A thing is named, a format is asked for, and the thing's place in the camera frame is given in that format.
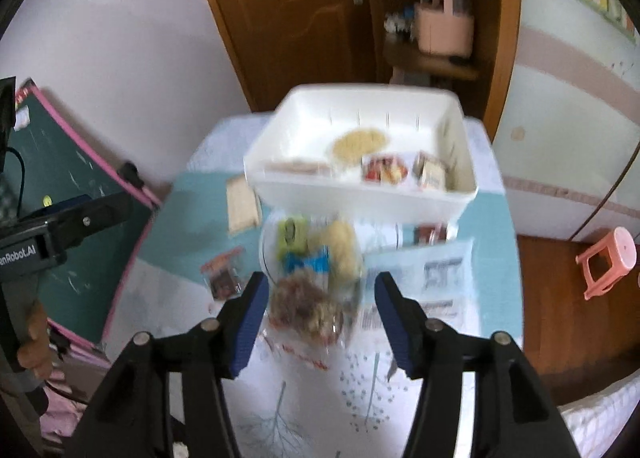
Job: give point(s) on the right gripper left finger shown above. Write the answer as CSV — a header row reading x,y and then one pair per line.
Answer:
x,y
129,415

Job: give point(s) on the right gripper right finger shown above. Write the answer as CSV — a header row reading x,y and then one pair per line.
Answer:
x,y
514,415

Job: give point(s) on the large white blue bag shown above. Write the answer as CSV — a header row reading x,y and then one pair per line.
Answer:
x,y
439,277

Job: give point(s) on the red dark snack packet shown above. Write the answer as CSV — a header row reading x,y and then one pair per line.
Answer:
x,y
222,274

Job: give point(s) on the brown snowflake snack packet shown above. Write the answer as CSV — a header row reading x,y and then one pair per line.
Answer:
x,y
430,233

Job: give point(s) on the blue snack packet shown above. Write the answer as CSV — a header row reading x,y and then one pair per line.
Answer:
x,y
316,266

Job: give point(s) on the red white small packet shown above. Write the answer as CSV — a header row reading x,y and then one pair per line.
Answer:
x,y
387,169

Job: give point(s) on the yellow chips clear bag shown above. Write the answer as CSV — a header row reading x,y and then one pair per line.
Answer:
x,y
351,147

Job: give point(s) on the mixed nuts clear bag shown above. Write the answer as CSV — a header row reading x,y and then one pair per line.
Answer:
x,y
297,305

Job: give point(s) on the pale puffs clear bag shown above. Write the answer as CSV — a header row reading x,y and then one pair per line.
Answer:
x,y
345,257

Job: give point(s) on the person left hand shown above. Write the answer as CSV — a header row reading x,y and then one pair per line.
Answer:
x,y
34,354

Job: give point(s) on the patterned tablecloth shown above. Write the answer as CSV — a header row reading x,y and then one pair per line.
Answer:
x,y
322,381

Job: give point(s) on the pink plastic stool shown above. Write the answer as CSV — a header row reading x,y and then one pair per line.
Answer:
x,y
619,252

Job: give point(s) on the brown cracker pack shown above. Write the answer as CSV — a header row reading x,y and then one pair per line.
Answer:
x,y
243,206

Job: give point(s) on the white round plate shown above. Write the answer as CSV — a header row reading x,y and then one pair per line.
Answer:
x,y
371,238

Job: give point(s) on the green yellow snack packet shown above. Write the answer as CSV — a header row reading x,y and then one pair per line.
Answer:
x,y
292,237

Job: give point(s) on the white plastic storage bin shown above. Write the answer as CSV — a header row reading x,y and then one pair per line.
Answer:
x,y
384,153

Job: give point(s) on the wooden corner shelf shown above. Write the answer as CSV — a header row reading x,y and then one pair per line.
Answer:
x,y
481,82

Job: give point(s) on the wooden door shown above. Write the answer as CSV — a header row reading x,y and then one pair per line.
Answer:
x,y
275,45

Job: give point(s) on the green chalkboard pink frame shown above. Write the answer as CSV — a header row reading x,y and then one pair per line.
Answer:
x,y
69,220

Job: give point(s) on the pink handled basket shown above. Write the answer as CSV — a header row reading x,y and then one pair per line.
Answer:
x,y
444,28

